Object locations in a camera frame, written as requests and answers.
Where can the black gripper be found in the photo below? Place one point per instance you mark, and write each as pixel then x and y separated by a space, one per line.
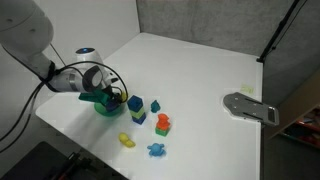
pixel 106 95

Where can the purple spiky ball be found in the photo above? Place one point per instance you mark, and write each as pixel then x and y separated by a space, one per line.
pixel 114 106

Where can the green plastic bowl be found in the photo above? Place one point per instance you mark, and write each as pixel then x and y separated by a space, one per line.
pixel 106 113

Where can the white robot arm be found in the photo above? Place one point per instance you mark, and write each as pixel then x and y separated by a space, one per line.
pixel 26 30

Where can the small yellow toy animal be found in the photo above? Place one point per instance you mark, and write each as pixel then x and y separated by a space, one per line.
pixel 124 96

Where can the blue block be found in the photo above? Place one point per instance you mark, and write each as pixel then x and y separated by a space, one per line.
pixel 135 102

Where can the lime green block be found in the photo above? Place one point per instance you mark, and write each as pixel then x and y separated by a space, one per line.
pixel 137 112

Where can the dark navy block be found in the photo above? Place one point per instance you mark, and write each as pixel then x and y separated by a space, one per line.
pixel 139 119

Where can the teal toy animal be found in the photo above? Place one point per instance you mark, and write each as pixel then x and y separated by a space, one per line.
pixel 155 106

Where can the orange toy animal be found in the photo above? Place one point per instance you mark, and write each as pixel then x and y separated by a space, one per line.
pixel 163 121

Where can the light blue toy animal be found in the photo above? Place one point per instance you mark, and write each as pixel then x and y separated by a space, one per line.
pixel 156 150

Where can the black equipment case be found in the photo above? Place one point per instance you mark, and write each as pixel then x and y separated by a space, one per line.
pixel 40 163

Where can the grey metal mounting plate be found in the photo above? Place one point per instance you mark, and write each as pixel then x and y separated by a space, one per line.
pixel 246 106

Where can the yellow-green sticky note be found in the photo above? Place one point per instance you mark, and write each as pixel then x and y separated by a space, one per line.
pixel 247 88

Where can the black tripod stand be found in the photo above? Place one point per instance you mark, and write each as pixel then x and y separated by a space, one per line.
pixel 276 33

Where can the wooden shelf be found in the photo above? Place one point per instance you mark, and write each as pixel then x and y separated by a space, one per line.
pixel 300 98

